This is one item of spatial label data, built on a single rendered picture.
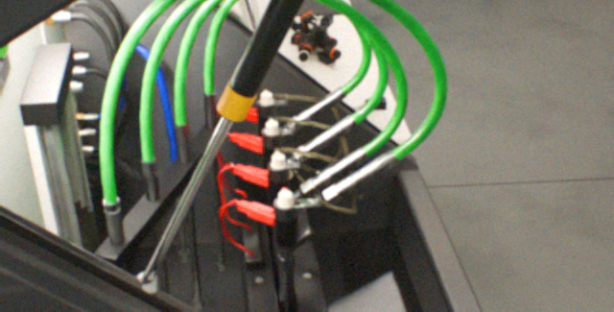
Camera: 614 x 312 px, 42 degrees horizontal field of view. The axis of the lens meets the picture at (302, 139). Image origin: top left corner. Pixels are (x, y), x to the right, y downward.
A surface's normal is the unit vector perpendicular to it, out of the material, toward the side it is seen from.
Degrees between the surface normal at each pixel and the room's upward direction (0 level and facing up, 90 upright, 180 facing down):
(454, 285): 0
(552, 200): 0
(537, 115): 0
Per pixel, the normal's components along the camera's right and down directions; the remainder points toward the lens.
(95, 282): 0.68, -0.66
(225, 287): 0.00, -0.84
